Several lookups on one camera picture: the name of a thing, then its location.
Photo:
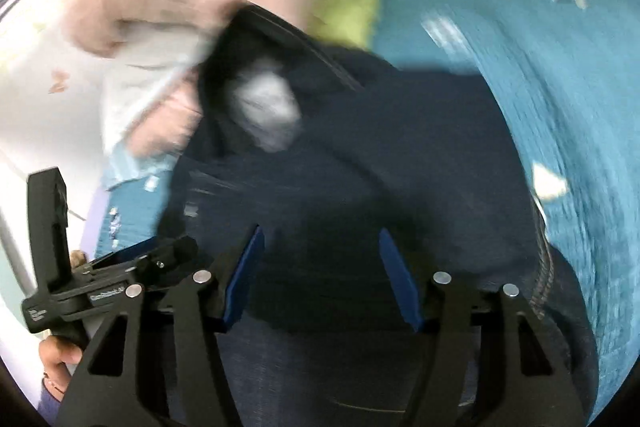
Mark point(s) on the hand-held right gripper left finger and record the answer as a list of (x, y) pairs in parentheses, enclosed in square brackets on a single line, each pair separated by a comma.
[(239, 287)]

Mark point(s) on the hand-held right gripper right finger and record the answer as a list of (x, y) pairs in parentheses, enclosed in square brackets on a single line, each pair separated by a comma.
[(400, 282)]

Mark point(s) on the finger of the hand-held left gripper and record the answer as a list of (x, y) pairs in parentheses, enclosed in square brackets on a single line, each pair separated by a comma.
[(167, 254)]

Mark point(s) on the dark navy pants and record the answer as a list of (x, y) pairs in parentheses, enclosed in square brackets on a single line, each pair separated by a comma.
[(380, 157)]

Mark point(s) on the person's left hand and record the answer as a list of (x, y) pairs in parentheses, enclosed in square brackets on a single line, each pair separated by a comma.
[(57, 354)]

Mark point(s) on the white floral bed sheet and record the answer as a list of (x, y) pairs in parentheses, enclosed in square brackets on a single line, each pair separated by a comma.
[(45, 127)]

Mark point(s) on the white cloth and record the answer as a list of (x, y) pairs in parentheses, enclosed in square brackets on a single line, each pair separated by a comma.
[(145, 72)]

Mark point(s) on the teal patterned blanket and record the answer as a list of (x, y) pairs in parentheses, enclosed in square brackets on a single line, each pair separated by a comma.
[(560, 97)]

